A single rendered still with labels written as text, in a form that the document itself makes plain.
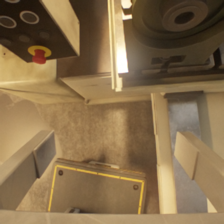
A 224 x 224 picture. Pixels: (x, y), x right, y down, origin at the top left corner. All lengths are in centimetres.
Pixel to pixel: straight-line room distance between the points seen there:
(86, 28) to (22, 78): 52
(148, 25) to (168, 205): 72
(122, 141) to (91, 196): 53
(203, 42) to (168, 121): 43
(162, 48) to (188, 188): 59
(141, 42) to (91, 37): 71
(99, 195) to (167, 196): 57
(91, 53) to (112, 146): 84
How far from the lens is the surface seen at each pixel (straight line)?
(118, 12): 63
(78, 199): 130
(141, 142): 148
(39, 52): 42
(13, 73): 123
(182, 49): 44
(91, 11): 119
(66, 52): 43
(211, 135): 85
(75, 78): 103
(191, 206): 83
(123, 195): 123
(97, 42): 105
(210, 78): 72
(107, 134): 149
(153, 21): 39
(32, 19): 34
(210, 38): 43
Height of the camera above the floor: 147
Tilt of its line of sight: 79 degrees down
